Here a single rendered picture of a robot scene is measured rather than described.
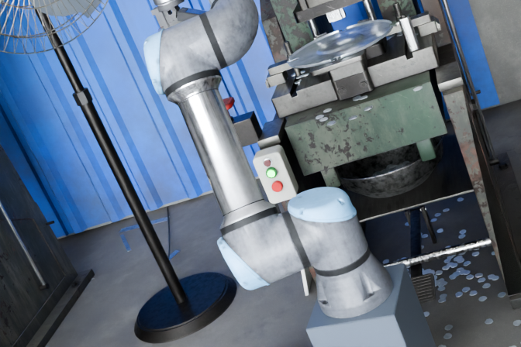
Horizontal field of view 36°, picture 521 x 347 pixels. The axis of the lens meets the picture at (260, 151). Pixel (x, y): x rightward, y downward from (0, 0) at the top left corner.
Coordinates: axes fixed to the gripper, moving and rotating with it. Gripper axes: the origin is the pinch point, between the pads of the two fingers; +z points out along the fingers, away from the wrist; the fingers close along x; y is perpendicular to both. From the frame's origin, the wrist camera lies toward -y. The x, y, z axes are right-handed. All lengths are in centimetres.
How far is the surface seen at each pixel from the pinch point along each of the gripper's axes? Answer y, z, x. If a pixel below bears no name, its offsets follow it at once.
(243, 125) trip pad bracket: -4.2, 16.0, 2.9
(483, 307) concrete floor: -47, 85, 4
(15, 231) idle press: 117, 46, -55
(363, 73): -36.6, 15.1, -5.8
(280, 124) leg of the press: -11.3, 21.1, -4.3
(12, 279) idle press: 120, 60, -43
